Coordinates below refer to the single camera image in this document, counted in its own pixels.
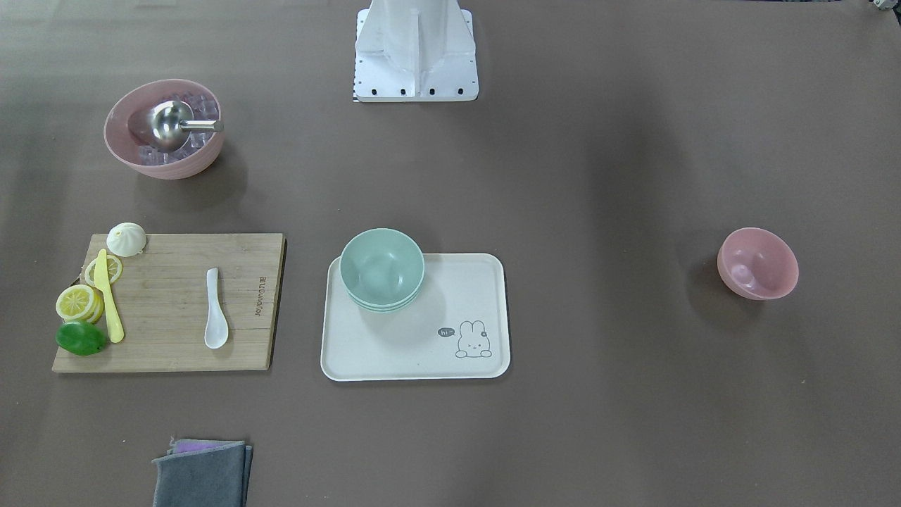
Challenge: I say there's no white ceramic spoon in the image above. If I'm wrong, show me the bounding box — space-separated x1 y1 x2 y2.
205 268 229 350

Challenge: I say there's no small pink bowl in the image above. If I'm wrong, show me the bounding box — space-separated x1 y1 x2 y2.
717 227 800 301

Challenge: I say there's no green bowl stack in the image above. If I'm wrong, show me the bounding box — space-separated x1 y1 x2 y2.
339 228 426 313

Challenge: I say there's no large pink bowl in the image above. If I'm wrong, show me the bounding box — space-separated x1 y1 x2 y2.
103 78 225 180

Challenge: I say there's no white bunny tray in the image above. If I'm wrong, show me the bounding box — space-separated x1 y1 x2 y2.
320 253 512 382

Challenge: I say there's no wooden cutting board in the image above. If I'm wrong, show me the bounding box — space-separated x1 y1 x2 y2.
52 233 286 373

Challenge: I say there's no steel ice scoop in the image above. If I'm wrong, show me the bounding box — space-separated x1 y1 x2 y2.
144 101 223 153

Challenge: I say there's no purple cloth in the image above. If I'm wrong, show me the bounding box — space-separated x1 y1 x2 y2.
167 439 233 455

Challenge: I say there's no grey folded cloth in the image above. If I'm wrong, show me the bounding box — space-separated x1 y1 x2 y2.
152 441 253 506

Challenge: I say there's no lemon slice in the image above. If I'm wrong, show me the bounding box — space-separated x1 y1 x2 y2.
83 253 123 287

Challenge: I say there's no yellow plastic knife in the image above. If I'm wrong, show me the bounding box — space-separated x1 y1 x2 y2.
93 249 125 344

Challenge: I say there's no green lime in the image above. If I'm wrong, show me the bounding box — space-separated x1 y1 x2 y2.
55 320 107 356

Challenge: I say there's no half lemon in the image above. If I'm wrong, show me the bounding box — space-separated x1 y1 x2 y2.
55 284 104 323

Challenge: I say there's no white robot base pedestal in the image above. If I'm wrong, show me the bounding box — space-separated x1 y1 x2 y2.
352 1 479 103

